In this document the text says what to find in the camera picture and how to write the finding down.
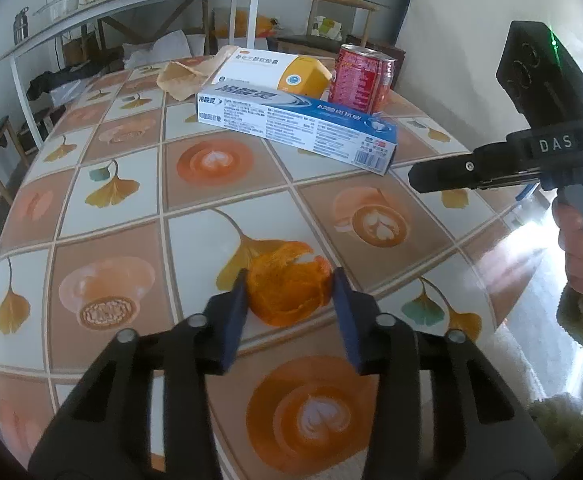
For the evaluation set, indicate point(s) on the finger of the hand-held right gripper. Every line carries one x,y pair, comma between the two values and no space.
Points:
461,170

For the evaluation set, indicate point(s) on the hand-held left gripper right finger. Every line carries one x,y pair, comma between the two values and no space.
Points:
346,320

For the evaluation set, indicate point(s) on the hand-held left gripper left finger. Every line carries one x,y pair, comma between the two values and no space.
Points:
236,320

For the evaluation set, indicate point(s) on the large orange peel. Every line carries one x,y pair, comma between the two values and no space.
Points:
281,290

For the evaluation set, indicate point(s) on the red drink can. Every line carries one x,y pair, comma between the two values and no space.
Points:
354,80

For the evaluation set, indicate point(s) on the blue white toothpaste box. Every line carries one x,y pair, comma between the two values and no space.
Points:
296,125

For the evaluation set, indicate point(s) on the white orange medicine box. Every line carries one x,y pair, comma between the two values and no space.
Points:
261,70

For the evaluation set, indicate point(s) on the beige cloth bag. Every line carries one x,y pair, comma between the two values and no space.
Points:
181,80

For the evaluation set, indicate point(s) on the patterned tablecloth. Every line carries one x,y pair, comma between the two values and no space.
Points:
121,190

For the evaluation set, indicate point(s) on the white green packet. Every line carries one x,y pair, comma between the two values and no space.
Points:
326,27

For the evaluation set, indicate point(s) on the light wooden chair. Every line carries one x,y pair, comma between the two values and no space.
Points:
346,2

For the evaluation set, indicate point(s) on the person's fleece clothing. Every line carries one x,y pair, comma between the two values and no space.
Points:
561,407

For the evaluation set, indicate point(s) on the yellow plastic bag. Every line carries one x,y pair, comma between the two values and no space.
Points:
264,27

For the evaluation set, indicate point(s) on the white sack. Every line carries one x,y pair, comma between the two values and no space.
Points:
156,50

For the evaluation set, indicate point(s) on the black cloth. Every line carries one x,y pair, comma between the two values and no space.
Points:
61,82

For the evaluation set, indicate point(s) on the white shelf table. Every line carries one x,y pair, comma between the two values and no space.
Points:
121,2

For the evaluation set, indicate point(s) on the glass bowl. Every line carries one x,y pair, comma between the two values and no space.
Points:
59,7

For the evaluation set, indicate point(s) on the dark thermos bottle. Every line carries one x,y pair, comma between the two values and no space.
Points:
21,27

